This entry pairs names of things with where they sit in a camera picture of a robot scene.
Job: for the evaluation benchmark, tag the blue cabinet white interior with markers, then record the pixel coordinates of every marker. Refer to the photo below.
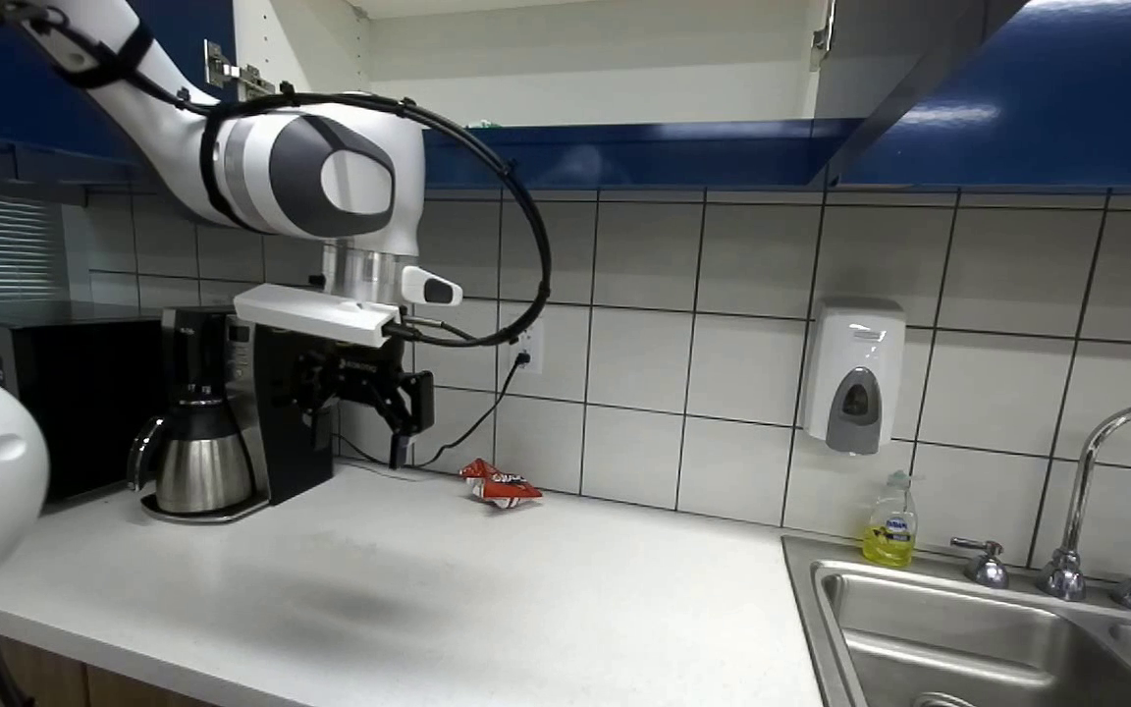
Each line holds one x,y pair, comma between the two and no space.
645,154

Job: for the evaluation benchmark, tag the white wall soap dispenser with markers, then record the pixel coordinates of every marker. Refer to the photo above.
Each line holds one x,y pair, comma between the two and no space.
855,374

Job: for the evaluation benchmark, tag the chrome sink faucet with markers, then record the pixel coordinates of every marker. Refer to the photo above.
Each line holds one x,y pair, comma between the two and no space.
1066,570

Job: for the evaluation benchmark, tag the metal cabinet hinge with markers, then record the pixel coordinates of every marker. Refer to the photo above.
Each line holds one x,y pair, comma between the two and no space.
229,67
825,29

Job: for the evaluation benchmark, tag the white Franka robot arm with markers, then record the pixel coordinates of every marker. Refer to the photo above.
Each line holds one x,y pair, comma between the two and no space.
278,169

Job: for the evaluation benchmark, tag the wooden base cabinet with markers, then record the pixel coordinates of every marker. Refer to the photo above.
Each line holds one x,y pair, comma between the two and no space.
28,680

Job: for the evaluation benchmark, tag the black steel coffee maker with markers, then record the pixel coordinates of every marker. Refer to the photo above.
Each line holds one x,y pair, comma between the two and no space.
292,457

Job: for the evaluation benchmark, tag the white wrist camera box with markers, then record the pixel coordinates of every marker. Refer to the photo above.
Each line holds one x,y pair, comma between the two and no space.
310,317

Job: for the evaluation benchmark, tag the white wall power outlet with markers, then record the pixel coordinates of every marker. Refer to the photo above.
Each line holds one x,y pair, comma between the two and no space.
526,354

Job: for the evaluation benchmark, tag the steel coffee carafe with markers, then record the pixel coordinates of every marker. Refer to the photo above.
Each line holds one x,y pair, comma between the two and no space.
196,457

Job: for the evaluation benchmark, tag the yellow dish soap bottle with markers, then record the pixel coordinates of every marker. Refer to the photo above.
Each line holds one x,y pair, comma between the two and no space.
889,532

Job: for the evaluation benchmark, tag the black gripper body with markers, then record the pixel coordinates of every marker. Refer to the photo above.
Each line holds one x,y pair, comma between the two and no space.
370,374

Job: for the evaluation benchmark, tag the black microwave oven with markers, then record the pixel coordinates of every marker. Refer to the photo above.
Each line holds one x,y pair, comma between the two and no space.
79,405

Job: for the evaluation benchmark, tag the red snack packet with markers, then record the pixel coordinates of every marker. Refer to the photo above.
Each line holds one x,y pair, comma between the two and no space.
499,488

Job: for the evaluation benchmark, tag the stainless steel sink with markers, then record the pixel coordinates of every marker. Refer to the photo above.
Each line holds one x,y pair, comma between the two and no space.
931,641

